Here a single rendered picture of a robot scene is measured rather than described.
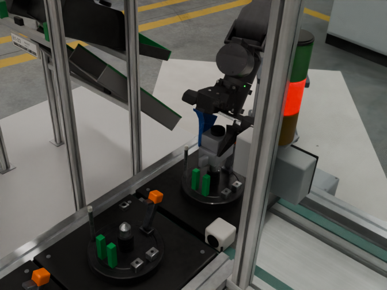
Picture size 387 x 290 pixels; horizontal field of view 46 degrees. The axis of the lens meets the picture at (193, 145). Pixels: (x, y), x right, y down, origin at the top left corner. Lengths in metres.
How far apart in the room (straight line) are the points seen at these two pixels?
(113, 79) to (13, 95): 2.51
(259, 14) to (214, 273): 0.49
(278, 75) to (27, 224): 0.73
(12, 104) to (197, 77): 1.90
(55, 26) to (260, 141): 0.39
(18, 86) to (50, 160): 2.30
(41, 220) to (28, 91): 2.42
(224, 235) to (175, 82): 0.88
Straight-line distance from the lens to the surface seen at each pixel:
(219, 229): 0.89
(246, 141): 0.69
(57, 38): 0.81
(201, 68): 1.77
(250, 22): 0.89
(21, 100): 3.38
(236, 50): 0.81
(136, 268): 0.81
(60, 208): 1.14
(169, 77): 1.69
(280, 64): 0.57
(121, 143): 1.33
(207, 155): 0.92
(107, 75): 0.97
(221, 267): 0.88
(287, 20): 0.55
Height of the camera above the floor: 1.63
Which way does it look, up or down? 35 degrees down
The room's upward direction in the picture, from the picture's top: 3 degrees clockwise
